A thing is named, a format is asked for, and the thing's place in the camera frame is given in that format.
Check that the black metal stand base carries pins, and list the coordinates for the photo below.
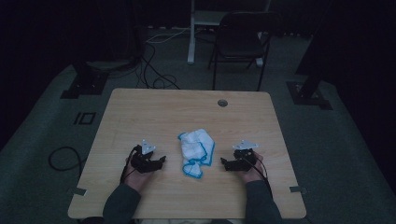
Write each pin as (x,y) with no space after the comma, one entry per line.
(308,95)
(85,84)

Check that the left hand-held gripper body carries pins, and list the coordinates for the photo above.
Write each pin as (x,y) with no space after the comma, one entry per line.
(144,158)

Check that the person's left hand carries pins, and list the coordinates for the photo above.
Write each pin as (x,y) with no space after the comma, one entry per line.
(137,179)

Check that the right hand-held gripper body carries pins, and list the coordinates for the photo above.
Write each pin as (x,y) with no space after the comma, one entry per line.
(243,157)

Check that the grey tape strip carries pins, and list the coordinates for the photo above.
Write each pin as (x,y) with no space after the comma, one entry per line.
(298,189)
(79,191)

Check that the person's right hand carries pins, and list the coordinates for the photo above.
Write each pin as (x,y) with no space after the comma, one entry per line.
(250,175)

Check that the white cloth with blue edge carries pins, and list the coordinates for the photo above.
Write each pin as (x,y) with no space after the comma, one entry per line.
(196,152)

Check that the white desk frame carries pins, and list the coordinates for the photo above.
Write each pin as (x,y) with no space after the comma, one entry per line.
(192,34)

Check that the black folding chair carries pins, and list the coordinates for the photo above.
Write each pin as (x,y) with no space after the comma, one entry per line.
(241,43)

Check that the grey round stand base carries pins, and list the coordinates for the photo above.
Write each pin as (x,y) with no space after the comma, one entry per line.
(109,64)

